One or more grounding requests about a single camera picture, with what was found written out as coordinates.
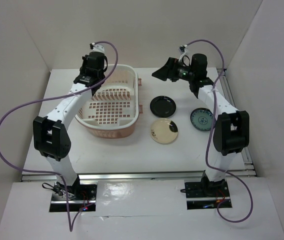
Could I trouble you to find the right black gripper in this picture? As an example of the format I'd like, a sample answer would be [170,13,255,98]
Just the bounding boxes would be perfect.
[151,57,195,83]

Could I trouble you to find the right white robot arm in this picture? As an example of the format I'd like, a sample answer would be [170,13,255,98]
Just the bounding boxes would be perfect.
[152,53,250,197]

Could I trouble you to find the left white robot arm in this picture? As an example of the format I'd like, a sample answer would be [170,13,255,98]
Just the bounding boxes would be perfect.
[33,50,108,200]

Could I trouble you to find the white pink dish rack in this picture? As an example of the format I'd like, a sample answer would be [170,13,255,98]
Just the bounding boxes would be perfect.
[75,64,142,139]

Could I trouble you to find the blue patterned plate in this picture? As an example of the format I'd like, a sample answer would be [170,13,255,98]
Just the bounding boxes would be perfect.
[190,107,214,132]

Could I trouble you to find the beige plate with black mark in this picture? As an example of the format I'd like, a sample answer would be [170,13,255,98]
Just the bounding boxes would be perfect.
[150,118,179,145]

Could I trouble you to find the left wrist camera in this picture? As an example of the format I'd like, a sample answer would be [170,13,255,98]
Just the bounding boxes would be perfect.
[89,42,105,54]

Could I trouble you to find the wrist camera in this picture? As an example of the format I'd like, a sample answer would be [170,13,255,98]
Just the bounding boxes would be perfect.
[89,42,105,54]
[178,44,189,55]

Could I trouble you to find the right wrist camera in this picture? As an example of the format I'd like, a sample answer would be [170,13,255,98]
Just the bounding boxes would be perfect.
[178,44,189,55]

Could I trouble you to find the aluminium rail frame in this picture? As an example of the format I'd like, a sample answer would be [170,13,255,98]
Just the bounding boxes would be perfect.
[20,67,259,183]

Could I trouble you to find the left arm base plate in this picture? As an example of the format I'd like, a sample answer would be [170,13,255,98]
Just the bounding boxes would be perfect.
[49,183,98,213]

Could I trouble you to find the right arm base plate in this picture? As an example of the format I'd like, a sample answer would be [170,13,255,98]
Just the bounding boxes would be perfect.
[180,181,233,210]

